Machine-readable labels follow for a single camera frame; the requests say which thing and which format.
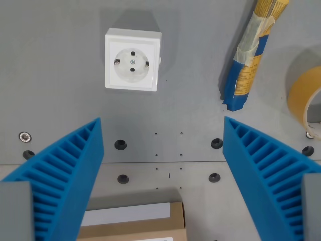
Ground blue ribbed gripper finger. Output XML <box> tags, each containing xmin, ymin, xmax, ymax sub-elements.
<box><xmin>0</xmin><ymin>117</ymin><xmax>104</xmax><ymax>241</ymax></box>
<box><xmin>222</xmin><ymin>116</ymin><xmax>321</xmax><ymax>241</ymax></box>

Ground yellow tape roll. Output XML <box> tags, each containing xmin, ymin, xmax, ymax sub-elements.
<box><xmin>287</xmin><ymin>66</ymin><xmax>321</xmax><ymax>141</ymax></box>

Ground brown cardboard box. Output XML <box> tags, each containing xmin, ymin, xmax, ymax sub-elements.
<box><xmin>78</xmin><ymin>201</ymin><xmax>187</xmax><ymax>241</ymax></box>

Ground white wall power socket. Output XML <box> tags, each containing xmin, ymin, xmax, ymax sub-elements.
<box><xmin>104</xmin><ymin>28</ymin><xmax>162</xmax><ymax>93</ymax></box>

